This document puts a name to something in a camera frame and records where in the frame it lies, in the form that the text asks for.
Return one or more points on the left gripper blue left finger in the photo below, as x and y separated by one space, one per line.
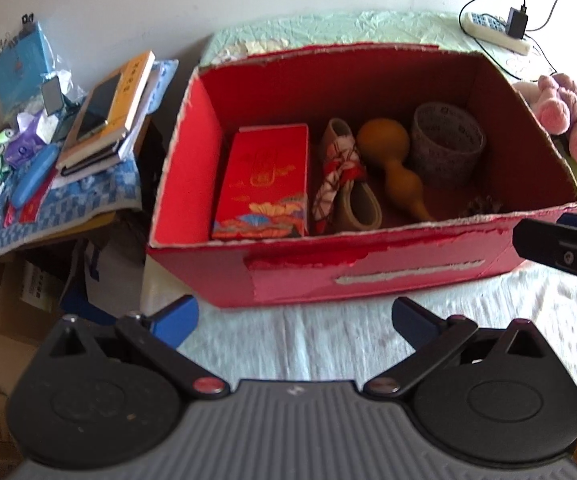
175 323

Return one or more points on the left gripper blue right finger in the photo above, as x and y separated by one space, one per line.
417 325

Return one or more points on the red gift carton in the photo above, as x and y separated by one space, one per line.
264 188

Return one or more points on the orange wooden gourd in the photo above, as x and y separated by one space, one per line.
385 143

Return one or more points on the green bear print bedsheet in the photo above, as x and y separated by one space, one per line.
318 309

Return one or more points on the brown pine cone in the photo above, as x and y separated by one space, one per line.
481 206

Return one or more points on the pink plush toy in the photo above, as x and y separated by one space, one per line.
553 102

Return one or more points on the blue white checkered cloth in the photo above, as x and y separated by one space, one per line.
71 205

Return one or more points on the brown cardboard box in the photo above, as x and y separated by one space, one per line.
31 287

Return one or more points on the red cardboard storage box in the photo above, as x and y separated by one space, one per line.
441 200

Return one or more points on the blue glasses case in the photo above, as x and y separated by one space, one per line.
39 168

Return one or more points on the black power adapter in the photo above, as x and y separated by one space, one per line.
515 27

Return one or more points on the smartphone with dark screen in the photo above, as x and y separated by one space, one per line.
100 117

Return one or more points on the white power strip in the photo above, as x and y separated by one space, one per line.
484 27

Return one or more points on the purple plush toy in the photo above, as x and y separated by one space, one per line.
35 131

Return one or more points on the orange yellow book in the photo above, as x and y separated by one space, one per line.
134 76

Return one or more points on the light blue paper bag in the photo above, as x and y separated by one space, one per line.
25 60

